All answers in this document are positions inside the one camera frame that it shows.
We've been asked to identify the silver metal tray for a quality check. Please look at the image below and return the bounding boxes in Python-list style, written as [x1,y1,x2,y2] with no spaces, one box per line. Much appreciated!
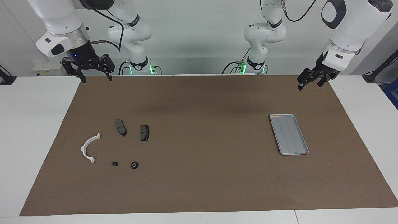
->
[269,114,309,156]

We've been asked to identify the curved dark grey brake pad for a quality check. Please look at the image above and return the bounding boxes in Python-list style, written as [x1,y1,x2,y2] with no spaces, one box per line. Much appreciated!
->
[115,119,127,137]

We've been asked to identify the blue crate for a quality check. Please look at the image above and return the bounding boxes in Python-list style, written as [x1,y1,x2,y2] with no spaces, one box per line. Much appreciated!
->
[383,78,398,109]

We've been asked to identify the black table clamp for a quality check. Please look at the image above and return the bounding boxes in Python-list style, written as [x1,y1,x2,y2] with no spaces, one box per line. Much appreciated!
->
[0,65,17,85]

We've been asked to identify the brown table mat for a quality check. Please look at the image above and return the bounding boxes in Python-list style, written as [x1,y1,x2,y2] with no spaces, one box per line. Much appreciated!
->
[19,75,398,217]

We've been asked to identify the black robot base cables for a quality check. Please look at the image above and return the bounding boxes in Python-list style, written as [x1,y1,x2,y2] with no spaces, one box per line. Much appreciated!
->
[222,47,252,74]
[118,61,131,76]

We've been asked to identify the white wall socket box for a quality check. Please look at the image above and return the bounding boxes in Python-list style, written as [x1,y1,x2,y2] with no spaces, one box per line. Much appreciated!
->
[33,61,67,77]

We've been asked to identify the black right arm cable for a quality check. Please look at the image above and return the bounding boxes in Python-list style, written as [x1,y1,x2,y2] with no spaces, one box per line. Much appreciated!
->
[89,8,125,52]

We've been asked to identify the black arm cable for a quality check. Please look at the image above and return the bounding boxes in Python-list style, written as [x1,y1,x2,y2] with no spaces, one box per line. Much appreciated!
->
[281,0,317,22]
[89,8,125,52]

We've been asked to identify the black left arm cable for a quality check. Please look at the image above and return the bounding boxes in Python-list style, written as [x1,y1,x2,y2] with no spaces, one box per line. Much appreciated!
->
[281,0,317,22]

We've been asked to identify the white curved plastic bracket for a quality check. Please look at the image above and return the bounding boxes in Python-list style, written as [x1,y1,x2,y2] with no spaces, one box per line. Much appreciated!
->
[80,133,101,164]

